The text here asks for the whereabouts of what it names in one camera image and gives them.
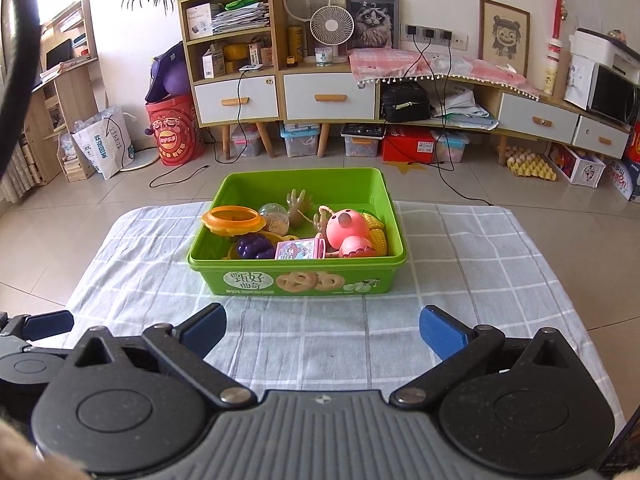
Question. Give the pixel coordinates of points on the clear pink capsule ball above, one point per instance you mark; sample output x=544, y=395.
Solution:
x=274, y=217

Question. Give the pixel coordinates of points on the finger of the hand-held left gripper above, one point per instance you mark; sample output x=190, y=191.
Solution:
x=47, y=325

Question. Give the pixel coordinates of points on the white wall socket row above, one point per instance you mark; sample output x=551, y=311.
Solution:
x=459, y=40

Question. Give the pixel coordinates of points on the wooden desk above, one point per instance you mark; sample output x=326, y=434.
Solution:
x=75, y=90

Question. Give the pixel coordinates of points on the stack of books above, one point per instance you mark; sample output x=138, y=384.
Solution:
x=77, y=162

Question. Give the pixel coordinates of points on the white paper bag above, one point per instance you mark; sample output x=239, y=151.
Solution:
x=102, y=145

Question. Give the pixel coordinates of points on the small pink printed box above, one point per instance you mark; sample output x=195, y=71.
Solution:
x=300, y=250

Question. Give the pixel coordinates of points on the white carton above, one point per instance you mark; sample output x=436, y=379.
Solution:
x=212, y=65

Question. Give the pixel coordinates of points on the stack of papers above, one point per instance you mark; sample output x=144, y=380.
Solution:
x=240, y=20

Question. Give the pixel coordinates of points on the beige fuzzy cloth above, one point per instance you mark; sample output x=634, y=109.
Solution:
x=25, y=455

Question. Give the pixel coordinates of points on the folded light blue cloth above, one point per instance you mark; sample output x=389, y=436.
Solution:
x=465, y=110

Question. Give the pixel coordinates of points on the red printed bucket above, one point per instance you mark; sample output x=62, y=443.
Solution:
x=175, y=135

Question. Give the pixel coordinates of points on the black monitor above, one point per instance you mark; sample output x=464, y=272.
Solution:
x=59, y=52

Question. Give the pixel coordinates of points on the tall wooden shelf cabinet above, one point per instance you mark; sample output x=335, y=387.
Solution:
x=183, y=60

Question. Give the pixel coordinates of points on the white flat device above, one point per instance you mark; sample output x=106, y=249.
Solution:
x=251, y=67

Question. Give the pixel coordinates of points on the black bag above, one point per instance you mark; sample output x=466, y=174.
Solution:
x=405, y=105

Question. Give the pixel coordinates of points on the framed cat picture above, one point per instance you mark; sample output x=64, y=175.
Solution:
x=372, y=22

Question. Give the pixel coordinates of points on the large red box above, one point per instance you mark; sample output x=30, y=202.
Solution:
x=635, y=142

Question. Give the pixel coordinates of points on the white printer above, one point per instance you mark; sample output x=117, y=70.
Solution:
x=600, y=47

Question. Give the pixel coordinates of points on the pink pig toy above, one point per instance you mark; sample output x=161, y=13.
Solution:
x=345, y=230

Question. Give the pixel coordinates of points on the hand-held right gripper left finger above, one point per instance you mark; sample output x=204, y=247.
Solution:
x=200, y=330

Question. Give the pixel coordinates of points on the white red bottle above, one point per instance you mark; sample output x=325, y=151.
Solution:
x=551, y=70

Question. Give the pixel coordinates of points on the green plastic box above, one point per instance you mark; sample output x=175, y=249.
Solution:
x=240, y=280

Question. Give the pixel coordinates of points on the yellow plastic cup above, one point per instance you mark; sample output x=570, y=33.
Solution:
x=232, y=252

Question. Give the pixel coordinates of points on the clear storage box black lid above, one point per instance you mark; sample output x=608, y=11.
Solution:
x=362, y=145

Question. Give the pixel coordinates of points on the yellow can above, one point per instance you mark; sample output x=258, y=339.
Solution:
x=296, y=45

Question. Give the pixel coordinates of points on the purple ball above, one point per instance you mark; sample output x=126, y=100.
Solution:
x=175, y=82

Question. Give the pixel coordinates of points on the yellow star floor sticker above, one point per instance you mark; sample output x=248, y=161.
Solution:
x=410, y=167

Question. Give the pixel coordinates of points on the orange pineapple slice toy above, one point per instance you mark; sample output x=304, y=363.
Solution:
x=232, y=220

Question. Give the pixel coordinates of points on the yellow egg tray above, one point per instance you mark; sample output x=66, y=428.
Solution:
x=530, y=165

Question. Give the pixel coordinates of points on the small carton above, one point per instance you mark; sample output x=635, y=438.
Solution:
x=255, y=52

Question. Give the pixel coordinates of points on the yellow round tin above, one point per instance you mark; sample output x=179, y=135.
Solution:
x=235, y=55

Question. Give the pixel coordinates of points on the white printed sheet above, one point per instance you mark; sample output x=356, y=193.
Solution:
x=579, y=82

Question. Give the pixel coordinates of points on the small white desk fan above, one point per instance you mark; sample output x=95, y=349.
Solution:
x=331, y=25

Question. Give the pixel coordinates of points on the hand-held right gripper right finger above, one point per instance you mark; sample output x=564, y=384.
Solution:
x=442, y=332

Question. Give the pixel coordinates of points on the tan rubber hand toy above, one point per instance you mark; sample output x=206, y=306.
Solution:
x=299, y=207
x=322, y=220

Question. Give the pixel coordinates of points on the pink tasselled cloth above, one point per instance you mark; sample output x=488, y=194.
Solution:
x=370, y=65

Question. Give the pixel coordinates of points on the beige pleated curtain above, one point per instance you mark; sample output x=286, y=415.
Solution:
x=17, y=175

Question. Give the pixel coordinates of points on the white round base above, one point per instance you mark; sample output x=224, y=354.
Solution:
x=145, y=160

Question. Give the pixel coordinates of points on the purple grapes toy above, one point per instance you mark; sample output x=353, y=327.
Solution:
x=255, y=246

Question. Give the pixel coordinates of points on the dark purple bag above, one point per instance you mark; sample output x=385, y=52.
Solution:
x=157, y=75

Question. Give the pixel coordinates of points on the clear storage box blue lid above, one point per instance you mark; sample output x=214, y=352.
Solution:
x=300, y=142

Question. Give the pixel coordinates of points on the red shoebox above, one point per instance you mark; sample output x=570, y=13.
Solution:
x=407, y=145

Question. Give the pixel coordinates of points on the curved wooden stand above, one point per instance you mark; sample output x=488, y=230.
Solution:
x=501, y=150

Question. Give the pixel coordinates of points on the white printed storage box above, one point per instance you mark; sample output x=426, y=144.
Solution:
x=580, y=170

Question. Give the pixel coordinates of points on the black microwave oven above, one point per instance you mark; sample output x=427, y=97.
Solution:
x=612, y=92

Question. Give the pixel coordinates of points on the low wooden cabinet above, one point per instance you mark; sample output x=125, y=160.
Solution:
x=324, y=132

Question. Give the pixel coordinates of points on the yellow corn toy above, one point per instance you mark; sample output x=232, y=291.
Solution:
x=377, y=237

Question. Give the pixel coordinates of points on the framed cartoon girl picture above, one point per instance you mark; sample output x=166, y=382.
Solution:
x=504, y=35

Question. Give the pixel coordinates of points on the blue white box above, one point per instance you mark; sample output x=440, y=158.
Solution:
x=622, y=177

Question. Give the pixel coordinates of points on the glass cup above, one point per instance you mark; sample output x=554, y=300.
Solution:
x=324, y=57

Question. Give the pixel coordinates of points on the grey checked tablecloth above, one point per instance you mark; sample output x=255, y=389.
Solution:
x=475, y=270

